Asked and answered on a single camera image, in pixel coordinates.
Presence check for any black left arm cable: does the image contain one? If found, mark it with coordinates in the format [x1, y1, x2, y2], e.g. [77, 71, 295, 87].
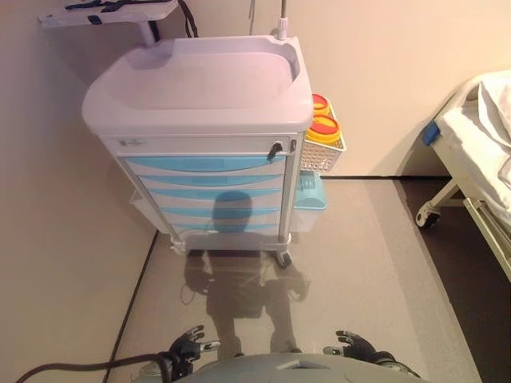
[18, 353, 172, 383]

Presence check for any black hanging cable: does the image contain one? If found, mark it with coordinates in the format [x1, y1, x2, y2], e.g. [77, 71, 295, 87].
[177, 0, 200, 39]

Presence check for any white mesh side basket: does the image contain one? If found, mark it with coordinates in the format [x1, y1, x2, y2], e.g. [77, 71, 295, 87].
[299, 106, 347, 173]

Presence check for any dark blue strap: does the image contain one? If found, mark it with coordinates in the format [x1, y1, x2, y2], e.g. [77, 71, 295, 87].
[65, 0, 129, 13]

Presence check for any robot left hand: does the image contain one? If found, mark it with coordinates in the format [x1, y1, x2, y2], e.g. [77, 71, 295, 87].
[170, 325, 221, 362]

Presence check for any clear white side bin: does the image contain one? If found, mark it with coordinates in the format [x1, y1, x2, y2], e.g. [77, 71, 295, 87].
[128, 189, 160, 232]

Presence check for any white bedding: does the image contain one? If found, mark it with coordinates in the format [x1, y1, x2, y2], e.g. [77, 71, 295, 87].
[442, 79, 511, 216]

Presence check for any yellow red-lid sharps container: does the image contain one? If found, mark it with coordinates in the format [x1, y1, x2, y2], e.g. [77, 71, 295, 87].
[311, 93, 332, 117]
[305, 114, 343, 145]

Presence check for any bed caster wheel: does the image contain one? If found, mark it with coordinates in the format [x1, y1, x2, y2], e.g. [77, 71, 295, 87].
[415, 207, 440, 231]

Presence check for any metal IV pole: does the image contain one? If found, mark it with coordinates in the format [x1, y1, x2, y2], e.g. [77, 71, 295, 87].
[271, 0, 289, 41]

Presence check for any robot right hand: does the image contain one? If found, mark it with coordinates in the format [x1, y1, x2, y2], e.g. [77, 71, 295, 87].
[322, 329, 381, 364]

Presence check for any white hospital bed frame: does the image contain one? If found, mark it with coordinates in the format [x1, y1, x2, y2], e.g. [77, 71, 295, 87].
[414, 69, 511, 304]

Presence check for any grey robot torso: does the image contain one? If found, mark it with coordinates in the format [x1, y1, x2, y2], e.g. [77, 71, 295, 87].
[139, 353, 420, 383]

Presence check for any blue bed clip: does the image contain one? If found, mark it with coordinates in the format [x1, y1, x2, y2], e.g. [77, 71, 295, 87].
[422, 123, 440, 145]

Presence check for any white medical cart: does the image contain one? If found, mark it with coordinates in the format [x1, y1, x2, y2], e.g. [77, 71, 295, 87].
[81, 34, 315, 259]

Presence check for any blue lidded waste bin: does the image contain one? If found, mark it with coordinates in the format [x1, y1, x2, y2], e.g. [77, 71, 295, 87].
[291, 170, 331, 235]

